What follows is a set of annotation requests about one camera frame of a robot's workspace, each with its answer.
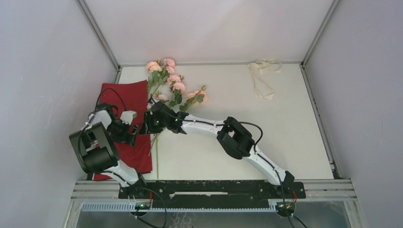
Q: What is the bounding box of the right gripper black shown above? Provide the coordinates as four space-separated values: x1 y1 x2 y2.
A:
139 110 170 133

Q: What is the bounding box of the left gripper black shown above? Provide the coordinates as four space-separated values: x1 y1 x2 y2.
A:
106 120 139 148

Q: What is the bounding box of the pink fake flower stem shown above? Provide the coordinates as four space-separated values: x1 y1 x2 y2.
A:
163 58 186 107
146 60 168 98
147 91 170 180
179 85 208 112

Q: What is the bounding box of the red wrapping paper sheet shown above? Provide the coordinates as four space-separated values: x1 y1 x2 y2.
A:
100 80 153 174

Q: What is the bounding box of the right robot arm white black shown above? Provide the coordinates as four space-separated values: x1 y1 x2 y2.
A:
139 102 295 198

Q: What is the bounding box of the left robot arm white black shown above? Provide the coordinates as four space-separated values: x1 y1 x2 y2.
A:
69 103 149 198

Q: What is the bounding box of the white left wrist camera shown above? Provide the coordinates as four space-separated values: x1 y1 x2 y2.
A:
120 110 137 125

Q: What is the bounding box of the white cable duct strip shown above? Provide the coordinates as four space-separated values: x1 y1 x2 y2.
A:
82 201 278 213

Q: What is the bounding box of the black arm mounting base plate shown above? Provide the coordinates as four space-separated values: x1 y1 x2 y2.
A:
118 180 307 209

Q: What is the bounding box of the cream ribbon string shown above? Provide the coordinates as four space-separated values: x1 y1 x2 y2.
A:
247 59 282 101

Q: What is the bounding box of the aluminium frame front rail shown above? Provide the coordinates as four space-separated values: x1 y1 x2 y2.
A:
71 179 357 202

